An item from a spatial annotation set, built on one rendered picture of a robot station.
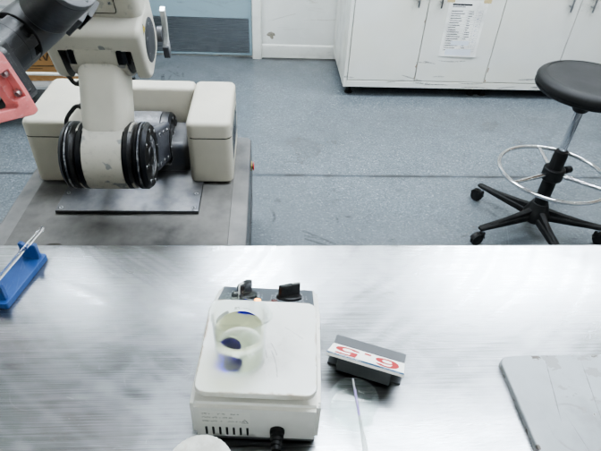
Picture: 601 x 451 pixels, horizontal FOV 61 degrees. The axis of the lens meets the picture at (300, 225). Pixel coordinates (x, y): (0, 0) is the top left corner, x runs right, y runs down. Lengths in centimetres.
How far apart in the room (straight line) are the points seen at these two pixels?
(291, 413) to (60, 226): 111
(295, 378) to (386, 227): 157
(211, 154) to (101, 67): 41
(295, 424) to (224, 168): 111
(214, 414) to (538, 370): 39
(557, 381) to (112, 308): 56
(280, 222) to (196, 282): 131
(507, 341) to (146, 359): 46
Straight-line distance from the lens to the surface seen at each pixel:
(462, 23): 305
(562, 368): 72
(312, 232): 198
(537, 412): 66
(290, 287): 63
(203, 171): 157
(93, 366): 67
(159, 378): 64
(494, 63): 321
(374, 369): 61
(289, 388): 51
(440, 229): 210
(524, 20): 318
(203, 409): 54
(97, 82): 132
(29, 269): 80
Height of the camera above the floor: 127
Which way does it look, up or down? 39 degrees down
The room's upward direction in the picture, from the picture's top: 3 degrees clockwise
